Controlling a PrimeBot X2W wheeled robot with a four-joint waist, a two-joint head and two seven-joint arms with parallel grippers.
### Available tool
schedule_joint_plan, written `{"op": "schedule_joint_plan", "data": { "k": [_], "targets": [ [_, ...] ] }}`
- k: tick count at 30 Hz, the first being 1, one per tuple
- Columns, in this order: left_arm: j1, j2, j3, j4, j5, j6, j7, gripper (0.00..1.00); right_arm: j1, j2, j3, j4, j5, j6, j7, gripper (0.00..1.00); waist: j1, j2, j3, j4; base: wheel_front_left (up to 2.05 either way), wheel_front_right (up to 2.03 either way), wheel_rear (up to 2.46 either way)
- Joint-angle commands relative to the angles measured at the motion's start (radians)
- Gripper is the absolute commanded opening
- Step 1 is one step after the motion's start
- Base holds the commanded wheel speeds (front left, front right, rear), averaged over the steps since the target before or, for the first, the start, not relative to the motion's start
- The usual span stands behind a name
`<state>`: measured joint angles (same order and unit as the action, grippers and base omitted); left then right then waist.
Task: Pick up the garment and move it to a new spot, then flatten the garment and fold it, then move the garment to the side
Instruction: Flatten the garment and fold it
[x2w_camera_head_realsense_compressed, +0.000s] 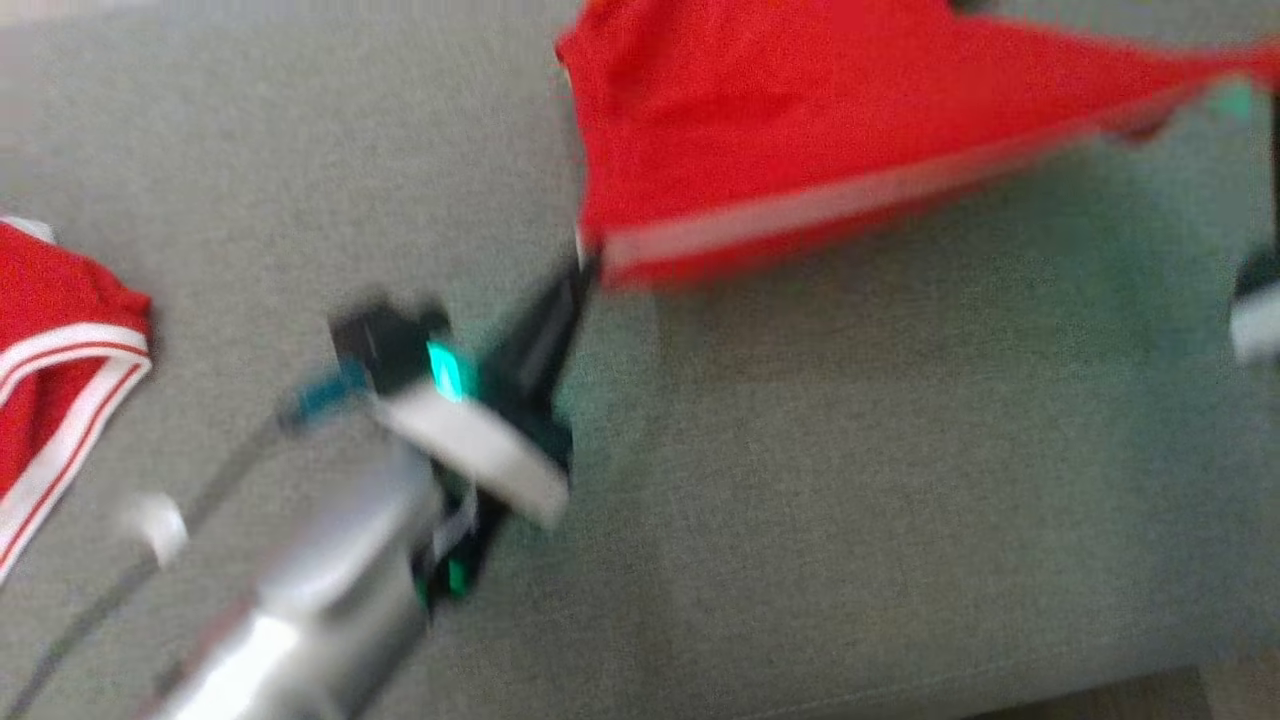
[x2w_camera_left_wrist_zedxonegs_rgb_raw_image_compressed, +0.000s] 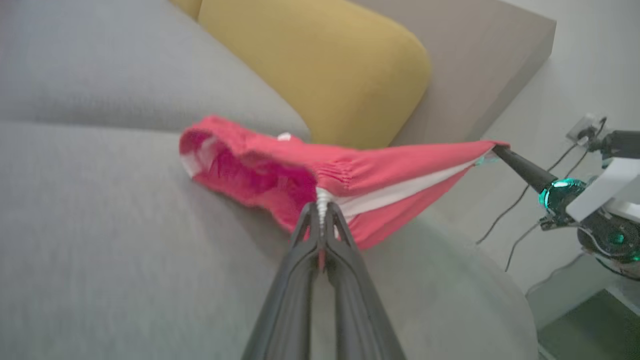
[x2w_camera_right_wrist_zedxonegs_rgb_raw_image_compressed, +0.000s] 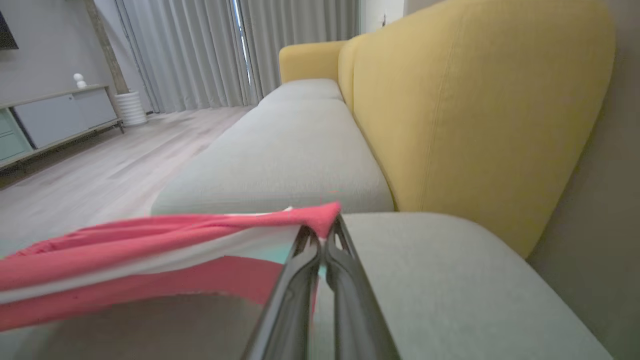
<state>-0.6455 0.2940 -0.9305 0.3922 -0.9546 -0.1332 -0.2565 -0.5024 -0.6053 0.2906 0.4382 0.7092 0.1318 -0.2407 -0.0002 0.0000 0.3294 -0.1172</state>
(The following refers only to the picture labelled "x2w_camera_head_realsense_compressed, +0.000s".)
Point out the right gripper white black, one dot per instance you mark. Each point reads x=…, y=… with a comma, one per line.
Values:
x=1262, y=310

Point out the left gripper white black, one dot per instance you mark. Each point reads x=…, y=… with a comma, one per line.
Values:
x=480, y=450

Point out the red garment white hem stripe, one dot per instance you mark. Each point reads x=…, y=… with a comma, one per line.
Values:
x=750, y=120

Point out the red jersey white sleeves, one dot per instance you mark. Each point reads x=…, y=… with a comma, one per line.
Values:
x=50, y=300

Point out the left robot arm silver white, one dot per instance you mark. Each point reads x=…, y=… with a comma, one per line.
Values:
x=300, y=600

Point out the large grey sofa seat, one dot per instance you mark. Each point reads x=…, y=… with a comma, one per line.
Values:
x=800, y=480

